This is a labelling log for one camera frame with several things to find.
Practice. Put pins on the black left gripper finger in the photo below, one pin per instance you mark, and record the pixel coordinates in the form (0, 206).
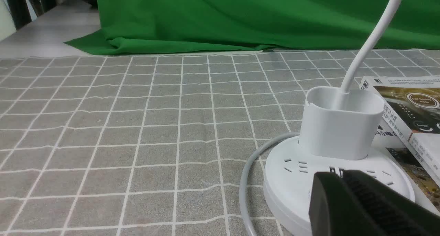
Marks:
(356, 204)

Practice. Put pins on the white desk lamp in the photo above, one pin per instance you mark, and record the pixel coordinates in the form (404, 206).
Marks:
(337, 131)

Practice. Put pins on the bottom white magazine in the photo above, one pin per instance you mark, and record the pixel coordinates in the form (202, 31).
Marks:
(424, 184)

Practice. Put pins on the top self-driving textbook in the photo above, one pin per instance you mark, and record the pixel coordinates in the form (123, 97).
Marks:
(412, 110)

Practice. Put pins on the grey checked tablecloth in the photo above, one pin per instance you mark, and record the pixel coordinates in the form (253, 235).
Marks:
(144, 145)

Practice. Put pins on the green backdrop cloth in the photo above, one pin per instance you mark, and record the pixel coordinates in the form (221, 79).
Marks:
(181, 26)

